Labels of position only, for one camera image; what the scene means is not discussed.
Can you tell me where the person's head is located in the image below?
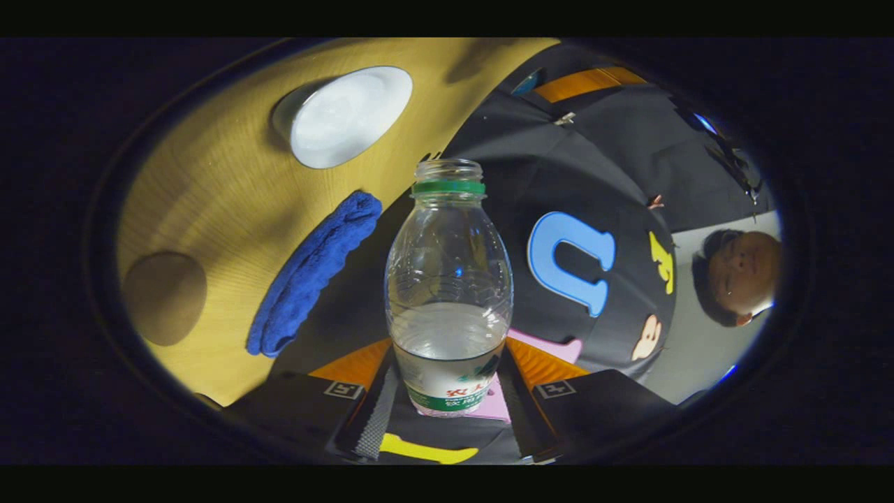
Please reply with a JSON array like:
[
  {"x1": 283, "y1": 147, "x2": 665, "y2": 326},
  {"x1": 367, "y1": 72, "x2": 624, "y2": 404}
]
[{"x1": 691, "y1": 228, "x2": 784, "y2": 328}]

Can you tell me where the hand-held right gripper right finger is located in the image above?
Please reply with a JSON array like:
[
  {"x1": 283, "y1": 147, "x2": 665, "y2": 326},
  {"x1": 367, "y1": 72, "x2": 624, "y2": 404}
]
[{"x1": 497, "y1": 337, "x2": 678, "y2": 463}]

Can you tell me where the white teacup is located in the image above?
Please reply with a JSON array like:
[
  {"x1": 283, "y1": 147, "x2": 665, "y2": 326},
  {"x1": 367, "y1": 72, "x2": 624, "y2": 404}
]
[{"x1": 271, "y1": 66, "x2": 414, "y2": 170}]

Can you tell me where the blue towel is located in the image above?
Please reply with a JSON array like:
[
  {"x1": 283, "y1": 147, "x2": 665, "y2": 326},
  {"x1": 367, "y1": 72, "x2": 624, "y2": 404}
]
[{"x1": 246, "y1": 190, "x2": 383, "y2": 358}]

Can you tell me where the clear plastic water bottle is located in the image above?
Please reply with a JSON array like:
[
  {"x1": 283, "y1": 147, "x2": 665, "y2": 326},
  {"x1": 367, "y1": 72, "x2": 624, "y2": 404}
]
[{"x1": 384, "y1": 158, "x2": 515, "y2": 418}]

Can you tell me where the round brown coaster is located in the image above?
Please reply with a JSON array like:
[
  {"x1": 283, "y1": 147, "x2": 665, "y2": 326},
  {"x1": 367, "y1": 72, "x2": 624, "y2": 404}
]
[{"x1": 122, "y1": 251, "x2": 208, "y2": 347}]

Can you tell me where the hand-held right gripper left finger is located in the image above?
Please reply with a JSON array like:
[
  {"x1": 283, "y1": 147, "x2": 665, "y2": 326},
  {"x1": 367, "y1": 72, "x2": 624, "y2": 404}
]
[{"x1": 227, "y1": 337, "x2": 402, "y2": 463}]

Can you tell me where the black backdrop cloth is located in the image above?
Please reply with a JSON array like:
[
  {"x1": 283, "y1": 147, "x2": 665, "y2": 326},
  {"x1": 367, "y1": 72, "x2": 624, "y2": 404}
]
[{"x1": 269, "y1": 42, "x2": 776, "y2": 465}]

